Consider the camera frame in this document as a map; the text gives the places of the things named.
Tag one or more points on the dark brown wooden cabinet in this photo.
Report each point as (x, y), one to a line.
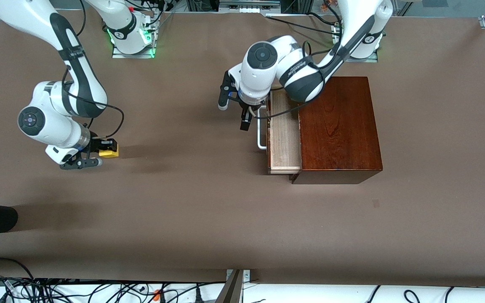
(335, 126)

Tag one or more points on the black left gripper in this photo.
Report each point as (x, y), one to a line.
(247, 112)

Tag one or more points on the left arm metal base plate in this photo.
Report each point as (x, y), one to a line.
(373, 59)

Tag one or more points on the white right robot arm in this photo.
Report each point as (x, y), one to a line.
(44, 122)

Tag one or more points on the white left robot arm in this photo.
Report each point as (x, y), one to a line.
(263, 71)

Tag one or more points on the yellow cube block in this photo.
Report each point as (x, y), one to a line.
(110, 155)

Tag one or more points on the white power strip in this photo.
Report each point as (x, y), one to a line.
(249, 8)

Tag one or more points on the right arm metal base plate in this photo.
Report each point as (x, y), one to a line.
(118, 54)

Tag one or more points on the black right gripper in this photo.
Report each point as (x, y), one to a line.
(96, 144)

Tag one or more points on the silver corner bracket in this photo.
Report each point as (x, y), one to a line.
(246, 275)

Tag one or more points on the aluminium profile bar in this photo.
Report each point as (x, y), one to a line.
(232, 290)

